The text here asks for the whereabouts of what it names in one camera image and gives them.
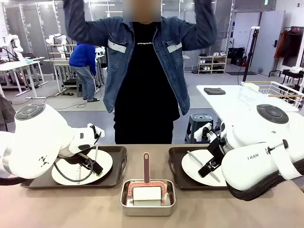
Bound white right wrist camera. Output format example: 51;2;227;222
193;123;214;143

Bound wooden shoe rack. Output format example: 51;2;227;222
198;55;228;75

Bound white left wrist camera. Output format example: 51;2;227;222
87;123;105;140

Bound black tripod stand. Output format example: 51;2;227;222
241;27;261;83

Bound hanging dark and orange clothes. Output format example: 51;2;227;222
274;26;304;68

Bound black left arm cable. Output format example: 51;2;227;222
53;152;94;184

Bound white velcro strap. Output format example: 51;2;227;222
267;139;300;181

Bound dark brown serving tray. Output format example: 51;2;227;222
20;145;128;190
168;146;230;191

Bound black bags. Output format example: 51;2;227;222
228;47;246;66

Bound rectangular steel container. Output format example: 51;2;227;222
120;179;176;217

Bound folded dark grey cloth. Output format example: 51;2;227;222
203;87;226;96

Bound dark plastic stool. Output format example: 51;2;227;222
184;113;214;144

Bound person in denim jacket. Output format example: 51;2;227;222
63;0;218;145

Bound person in blue hoodie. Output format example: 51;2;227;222
68;42;100;103

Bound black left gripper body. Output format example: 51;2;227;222
58;152;95;171

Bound white wire dish basket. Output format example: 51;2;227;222
238;80;304;112

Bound person's left forearm denim sleeve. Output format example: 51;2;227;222
193;0;218;46

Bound black braided cable sleeve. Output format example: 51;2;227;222
228;161;304;202

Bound person's right forearm denim sleeve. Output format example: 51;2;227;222
63;0;87;42

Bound white round plate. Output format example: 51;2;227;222
51;149;114;185
181;149;228;187

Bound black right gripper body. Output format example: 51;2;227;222
206;134;228;164

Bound white side table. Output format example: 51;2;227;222
196;84;299;143

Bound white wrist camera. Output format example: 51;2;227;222
193;123;214;143
87;123;105;140

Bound red-handled lint roller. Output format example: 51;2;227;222
127;152;166;207

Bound white lab desk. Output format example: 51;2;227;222
0;57;49;100
44;53;105;93

